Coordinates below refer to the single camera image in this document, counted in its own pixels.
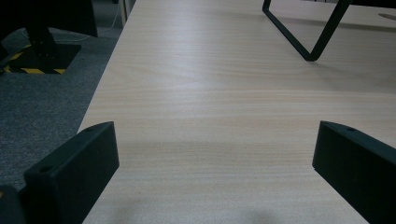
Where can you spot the black stand base striped tape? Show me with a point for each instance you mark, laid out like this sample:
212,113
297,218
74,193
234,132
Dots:
46,53

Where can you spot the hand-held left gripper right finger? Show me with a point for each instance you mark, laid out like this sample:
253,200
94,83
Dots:
358,165

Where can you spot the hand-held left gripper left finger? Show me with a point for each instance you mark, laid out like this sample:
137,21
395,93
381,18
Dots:
73,169

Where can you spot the black metal shelf rack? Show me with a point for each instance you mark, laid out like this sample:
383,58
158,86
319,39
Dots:
323,35

